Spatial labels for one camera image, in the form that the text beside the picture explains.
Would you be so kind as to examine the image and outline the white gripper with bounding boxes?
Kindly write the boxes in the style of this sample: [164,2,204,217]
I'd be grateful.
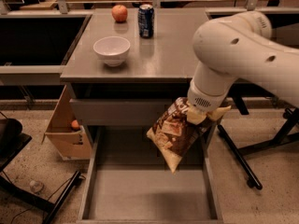
[187,79,231,125]

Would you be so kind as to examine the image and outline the brown sea salt chip bag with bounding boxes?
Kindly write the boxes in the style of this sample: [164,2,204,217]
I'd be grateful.
[147,97,214,173]

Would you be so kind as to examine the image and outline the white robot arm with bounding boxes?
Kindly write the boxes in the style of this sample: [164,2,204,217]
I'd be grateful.
[188,11,299,114]

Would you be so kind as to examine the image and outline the grey drawer cabinet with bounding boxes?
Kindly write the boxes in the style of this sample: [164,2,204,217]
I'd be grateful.
[61,7,209,144]

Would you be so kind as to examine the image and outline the open grey middle drawer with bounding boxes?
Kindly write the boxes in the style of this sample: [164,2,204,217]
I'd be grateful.
[77,127,224,224]

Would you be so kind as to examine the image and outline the black stand base right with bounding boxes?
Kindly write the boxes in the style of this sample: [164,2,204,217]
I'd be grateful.
[217,95,299,190]

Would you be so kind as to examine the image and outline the black stand base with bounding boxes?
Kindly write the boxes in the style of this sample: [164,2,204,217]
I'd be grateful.
[0,119,87,224]
[217,95,299,190]

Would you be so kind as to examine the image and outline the white ceramic bowl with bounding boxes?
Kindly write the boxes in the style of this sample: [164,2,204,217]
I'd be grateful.
[93,36,131,66]

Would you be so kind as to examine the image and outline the blue soda can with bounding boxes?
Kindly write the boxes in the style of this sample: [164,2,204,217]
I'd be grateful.
[137,4,154,38]

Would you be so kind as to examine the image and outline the orange fruit in box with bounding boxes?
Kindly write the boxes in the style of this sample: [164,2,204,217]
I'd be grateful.
[71,119,80,131]

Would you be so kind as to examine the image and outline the red apple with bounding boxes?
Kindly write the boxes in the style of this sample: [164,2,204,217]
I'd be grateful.
[111,5,128,22]

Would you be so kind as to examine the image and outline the cardboard box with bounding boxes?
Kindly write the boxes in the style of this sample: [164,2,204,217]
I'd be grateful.
[45,87,92,160]

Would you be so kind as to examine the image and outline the black stand base left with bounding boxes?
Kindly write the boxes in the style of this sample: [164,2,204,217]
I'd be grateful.
[0,119,87,224]

